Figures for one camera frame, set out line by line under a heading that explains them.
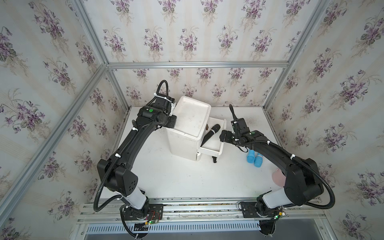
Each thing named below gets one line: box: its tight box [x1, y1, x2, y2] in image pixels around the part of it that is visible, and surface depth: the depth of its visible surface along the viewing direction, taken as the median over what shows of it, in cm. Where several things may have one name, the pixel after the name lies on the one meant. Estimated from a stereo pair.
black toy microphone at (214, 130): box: [200, 124, 221, 147], surface depth 93 cm
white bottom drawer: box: [196, 151, 202, 162], surface depth 88 cm
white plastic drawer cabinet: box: [166, 96, 212, 162], surface depth 83 cm
